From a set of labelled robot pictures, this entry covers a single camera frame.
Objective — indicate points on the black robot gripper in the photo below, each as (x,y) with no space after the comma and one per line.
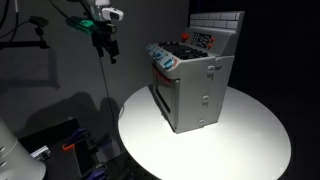
(101,37)

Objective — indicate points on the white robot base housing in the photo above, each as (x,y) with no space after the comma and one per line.
(16,163)

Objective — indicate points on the grey toy stove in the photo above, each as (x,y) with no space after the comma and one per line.
(190,76)

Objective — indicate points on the black equipment box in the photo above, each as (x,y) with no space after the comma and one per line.
(69,152)

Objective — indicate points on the purple clamp lower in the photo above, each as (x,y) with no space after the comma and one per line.
(96,174)

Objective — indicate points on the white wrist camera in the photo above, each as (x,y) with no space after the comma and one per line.
(106,12)

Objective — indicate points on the black camera on stand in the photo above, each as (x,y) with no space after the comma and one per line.
(39,23)

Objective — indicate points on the purple handled clamp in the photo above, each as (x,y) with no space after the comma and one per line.
(77,134)

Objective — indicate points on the orange handled clamp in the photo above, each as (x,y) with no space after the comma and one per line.
(66,147)

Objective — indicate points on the silver metal bracket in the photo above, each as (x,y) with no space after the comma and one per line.
(42,154)

